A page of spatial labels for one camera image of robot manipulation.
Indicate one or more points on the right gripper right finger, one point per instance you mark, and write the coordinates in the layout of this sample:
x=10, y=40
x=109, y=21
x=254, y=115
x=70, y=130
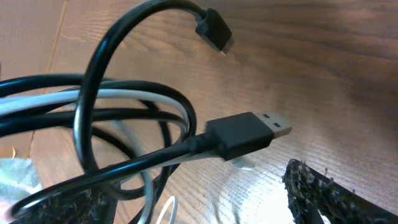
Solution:
x=312, y=196

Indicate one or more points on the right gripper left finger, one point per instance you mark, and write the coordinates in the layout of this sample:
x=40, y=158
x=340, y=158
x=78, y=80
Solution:
x=88, y=206

